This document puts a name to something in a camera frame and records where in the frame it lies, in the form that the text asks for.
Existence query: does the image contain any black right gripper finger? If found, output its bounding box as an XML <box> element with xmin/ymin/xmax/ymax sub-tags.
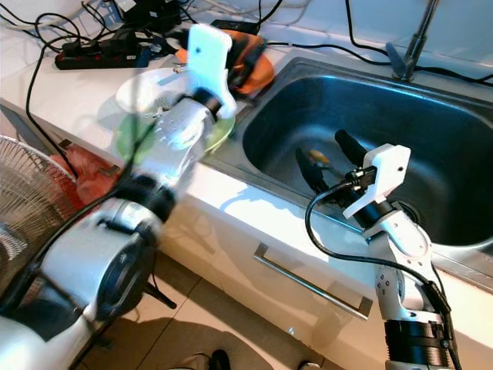
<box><xmin>295</xmin><ymin>146</ymin><xmax>332</xmax><ymax>197</ymax></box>
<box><xmin>335</xmin><ymin>128</ymin><xmax>371</xmax><ymax>172</ymax></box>

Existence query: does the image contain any white ribbed bowl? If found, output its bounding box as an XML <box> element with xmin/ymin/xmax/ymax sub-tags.
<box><xmin>116</xmin><ymin>68</ymin><xmax>197</xmax><ymax>128</ymax></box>

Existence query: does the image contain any brown food scrap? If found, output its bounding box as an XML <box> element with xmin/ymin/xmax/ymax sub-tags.
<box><xmin>308</xmin><ymin>149</ymin><xmax>330</xmax><ymax>167</ymax></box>

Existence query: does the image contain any orange plate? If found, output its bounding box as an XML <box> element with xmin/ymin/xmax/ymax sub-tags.
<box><xmin>185</xmin><ymin>62</ymin><xmax>277</xmax><ymax>96</ymax></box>

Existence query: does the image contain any flat black box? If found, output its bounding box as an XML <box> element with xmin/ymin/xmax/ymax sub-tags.
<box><xmin>212</xmin><ymin>19</ymin><xmax>261</xmax><ymax>35</ymax></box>

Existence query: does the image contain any stainless steel sink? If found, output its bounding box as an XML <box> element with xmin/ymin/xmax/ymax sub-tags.
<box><xmin>204</xmin><ymin>55</ymin><xmax>493</xmax><ymax>294</ymax></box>

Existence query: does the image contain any white sink cabinet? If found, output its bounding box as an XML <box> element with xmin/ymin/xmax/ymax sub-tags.
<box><xmin>0</xmin><ymin>31</ymin><xmax>493</xmax><ymax>370</ymax></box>

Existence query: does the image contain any black power adapter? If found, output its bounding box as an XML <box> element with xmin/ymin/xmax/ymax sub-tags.
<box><xmin>116</xmin><ymin>0</ymin><xmax>184</xmax><ymax>32</ymax></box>

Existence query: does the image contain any metal faucet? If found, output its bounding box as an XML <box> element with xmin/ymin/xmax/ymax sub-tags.
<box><xmin>385</xmin><ymin>0</ymin><xmax>441</xmax><ymax>82</ymax></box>

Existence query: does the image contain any green plate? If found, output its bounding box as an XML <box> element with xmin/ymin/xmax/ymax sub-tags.
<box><xmin>113</xmin><ymin>92</ymin><xmax>236</xmax><ymax>164</ymax></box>

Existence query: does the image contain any black power strip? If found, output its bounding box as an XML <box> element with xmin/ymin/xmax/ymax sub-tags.
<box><xmin>54</xmin><ymin>37</ymin><xmax>151</xmax><ymax>70</ymax></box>

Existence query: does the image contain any dark robot left foot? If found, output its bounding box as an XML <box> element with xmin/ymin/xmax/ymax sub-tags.
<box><xmin>185</xmin><ymin>349</ymin><xmax>232</xmax><ymax>370</ymax></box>

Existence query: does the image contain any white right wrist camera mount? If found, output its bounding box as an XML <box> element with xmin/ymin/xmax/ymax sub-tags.
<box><xmin>343</xmin><ymin>143</ymin><xmax>411</xmax><ymax>219</ymax></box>

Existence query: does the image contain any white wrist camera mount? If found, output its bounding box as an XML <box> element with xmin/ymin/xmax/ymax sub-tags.
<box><xmin>186</xmin><ymin>23</ymin><xmax>238</xmax><ymax>120</ymax></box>
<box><xmin>343</xmin><ymin>143</ymin><xmax>411</xmax><ymax>219</ymax></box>

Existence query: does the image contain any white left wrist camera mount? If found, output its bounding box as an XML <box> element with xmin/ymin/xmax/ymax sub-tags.
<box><xmin>186</xmin><ymin>23</ymin><xmax>238</xmax><ymax>120</ymax></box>

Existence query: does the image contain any long metal drawer handle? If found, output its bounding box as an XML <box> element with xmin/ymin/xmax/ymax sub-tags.
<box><xmin>253</xmin><ymin>242</ymin><xmax>374</xmax><ymax>320</ymax></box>

